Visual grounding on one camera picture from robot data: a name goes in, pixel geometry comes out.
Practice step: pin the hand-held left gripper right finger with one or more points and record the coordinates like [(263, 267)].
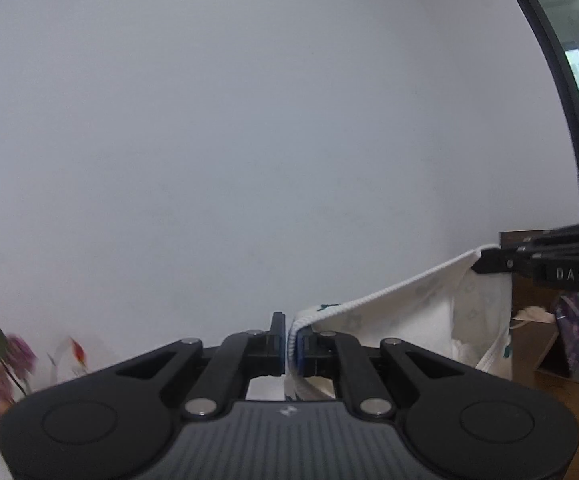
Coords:
[(314, 355)]

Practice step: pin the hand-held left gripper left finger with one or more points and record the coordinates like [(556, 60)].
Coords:
[(275, 340)]

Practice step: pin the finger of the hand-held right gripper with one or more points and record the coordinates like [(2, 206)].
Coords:
[(497, 261)]

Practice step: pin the cream garment with teal flowers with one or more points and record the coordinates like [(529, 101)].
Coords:
[(419, 320)]

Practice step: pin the purple tissue box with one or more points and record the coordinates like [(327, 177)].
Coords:
[(575, 335)]

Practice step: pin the orange rosebud stem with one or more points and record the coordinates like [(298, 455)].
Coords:
[(78, 352)]

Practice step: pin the bunch of dried pink roses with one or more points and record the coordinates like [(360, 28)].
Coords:
[(19, 352)]

